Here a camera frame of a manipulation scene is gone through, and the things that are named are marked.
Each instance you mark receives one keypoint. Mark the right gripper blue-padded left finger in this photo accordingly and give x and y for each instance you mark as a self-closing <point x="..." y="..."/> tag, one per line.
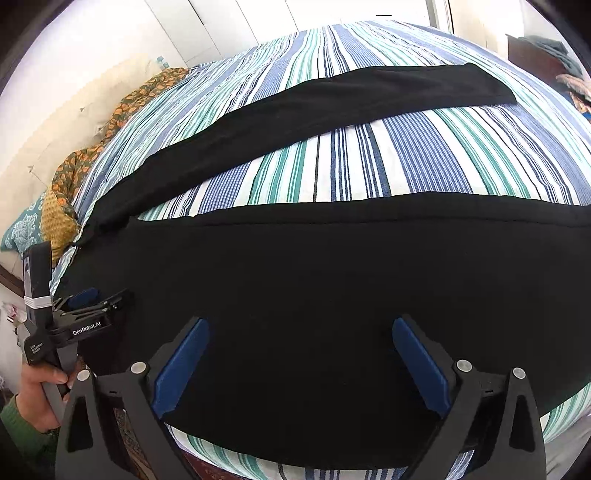
<point x="90" y="445"/>

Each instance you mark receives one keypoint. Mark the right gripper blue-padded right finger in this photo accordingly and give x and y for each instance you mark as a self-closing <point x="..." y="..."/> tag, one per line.
<point x="493" y="415"/>

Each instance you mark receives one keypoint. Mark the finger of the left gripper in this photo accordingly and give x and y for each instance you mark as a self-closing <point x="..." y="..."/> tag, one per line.
<point x="100" y="308"/>
<point x="83" y="299"/>

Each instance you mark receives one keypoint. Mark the black pants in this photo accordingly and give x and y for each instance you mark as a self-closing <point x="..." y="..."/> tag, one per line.
<point x="300" y="373"/>

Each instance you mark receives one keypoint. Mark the green sleeved left forearm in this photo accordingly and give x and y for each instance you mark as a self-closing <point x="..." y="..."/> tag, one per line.
<point x="25" y="452"/>

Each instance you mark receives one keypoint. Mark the person's left hand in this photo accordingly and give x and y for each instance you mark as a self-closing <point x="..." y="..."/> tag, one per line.
<point x="31" y="401"/>

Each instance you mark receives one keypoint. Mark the mustard yellow pillow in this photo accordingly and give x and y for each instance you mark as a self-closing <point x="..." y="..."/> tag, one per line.
<point x="58" y="224"/>

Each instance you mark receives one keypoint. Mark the teal damask pillow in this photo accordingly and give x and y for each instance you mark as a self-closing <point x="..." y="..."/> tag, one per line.
<point x="26" y="229"/>

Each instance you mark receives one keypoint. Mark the red patterned rug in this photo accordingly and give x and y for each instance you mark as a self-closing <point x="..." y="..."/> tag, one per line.
<point x="140" y="465"/>

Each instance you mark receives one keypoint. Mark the orange floral green blanket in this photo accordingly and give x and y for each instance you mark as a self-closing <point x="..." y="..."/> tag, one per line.
<point x="70" y="174"/>

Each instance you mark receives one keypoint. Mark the cream upholstered headboard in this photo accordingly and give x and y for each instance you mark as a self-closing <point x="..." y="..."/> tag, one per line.
<point x="78" y="123"/>

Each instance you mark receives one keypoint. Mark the striped blue green bedspread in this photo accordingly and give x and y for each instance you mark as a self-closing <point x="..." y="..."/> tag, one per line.
<point x="537" y="149"/>

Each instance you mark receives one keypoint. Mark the white built-in wardrobe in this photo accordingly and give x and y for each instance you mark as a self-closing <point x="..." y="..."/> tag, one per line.
<point x="203" y="31"/>

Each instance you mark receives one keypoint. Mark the pile of clothes on basket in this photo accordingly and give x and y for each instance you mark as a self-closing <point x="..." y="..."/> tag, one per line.
<point x="572" y="81"/>

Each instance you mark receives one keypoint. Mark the dark wooden dresser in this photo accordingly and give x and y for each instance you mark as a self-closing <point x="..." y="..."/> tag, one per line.
<point x="534" y="60"/>

